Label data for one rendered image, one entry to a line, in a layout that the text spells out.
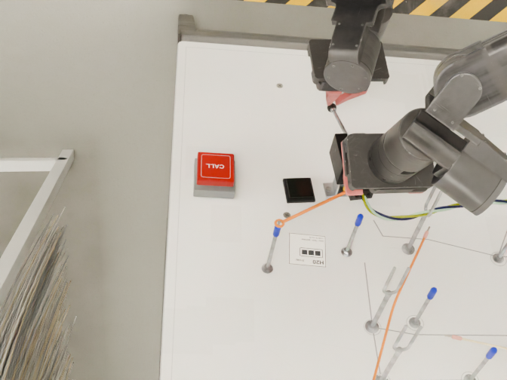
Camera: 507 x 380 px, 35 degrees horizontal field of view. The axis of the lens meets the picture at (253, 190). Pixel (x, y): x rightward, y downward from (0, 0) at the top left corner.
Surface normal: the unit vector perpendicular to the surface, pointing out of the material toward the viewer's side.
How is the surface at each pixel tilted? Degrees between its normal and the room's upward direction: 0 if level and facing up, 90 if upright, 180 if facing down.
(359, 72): 47
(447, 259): 54
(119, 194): 0
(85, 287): 0
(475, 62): 16
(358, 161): 30
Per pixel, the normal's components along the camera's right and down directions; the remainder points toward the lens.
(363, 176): 0.17, -0.22
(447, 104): -0.20, 0.29
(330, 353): 0.12, -0.60
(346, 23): -0.25, -0.50
